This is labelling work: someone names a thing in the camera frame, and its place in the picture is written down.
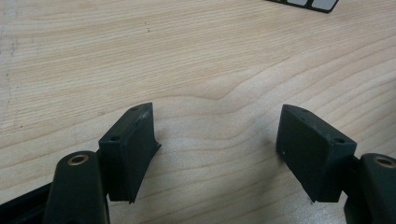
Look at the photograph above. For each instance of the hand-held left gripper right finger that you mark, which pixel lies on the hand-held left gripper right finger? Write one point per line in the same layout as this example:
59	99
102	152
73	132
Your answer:
314	155

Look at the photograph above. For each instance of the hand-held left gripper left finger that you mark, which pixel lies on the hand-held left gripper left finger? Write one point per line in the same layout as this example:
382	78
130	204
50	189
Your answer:
127	155

